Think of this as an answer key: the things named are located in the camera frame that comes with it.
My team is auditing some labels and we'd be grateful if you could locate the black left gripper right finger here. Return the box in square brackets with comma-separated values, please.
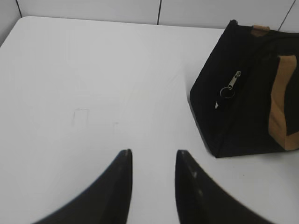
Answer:
[175, 150, 264, 224]

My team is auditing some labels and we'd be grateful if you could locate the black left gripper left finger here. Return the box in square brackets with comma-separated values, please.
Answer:
[37, 149, 132, 224]

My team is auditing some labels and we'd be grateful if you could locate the black canvas tote bag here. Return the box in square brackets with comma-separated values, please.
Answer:
[190, 20, 299, 158]

